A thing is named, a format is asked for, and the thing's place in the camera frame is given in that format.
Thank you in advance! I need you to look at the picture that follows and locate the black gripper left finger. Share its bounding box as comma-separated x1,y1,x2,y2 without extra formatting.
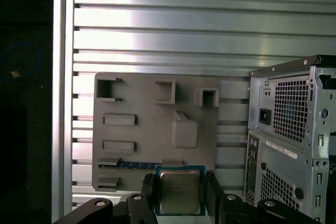
52,173,159,224

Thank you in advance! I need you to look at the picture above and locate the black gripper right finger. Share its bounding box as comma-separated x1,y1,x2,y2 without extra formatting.
206,170,322,224

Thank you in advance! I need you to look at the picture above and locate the silver CPU with green edge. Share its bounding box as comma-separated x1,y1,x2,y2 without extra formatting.
153,165,208,217

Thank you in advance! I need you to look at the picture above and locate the RAM stick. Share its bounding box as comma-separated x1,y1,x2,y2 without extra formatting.
99,162,162,169

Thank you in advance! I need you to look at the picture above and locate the grey parts rack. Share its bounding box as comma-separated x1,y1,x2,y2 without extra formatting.
91,71,221,193

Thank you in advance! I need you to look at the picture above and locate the black PC case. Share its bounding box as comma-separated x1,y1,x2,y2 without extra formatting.
243,55,336,224

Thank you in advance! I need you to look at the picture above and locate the blue floor cable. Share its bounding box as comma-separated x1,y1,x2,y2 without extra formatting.
0,41,43,82

